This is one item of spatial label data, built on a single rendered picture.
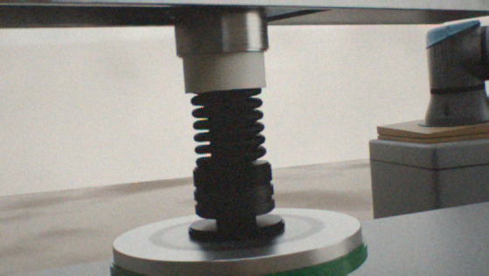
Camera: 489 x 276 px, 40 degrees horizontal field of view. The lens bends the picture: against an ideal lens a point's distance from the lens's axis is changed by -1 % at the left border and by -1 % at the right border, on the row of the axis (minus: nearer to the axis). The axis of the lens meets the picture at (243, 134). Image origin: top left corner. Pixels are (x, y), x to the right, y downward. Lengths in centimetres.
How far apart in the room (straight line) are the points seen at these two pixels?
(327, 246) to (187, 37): 20
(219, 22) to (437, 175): 123
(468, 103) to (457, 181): 25
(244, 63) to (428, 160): 122
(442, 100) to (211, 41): 140
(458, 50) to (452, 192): 39
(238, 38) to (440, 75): 138
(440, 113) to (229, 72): 138
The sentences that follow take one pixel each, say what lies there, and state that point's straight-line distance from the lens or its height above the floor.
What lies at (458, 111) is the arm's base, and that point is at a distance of 187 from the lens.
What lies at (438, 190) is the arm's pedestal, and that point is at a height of 74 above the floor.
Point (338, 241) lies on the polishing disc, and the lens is 52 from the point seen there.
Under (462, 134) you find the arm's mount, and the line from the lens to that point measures 180.
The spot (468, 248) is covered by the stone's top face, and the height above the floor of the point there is 83.
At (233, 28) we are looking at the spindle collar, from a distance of 54.
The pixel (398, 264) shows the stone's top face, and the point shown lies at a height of 83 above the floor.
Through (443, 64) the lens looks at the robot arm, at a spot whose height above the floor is 105.
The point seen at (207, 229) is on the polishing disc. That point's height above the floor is 89.
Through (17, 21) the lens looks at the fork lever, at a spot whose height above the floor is 107.
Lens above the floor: 100
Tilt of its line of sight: 3 degrees down
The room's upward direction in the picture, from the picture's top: 4 degrees counter-clockwise
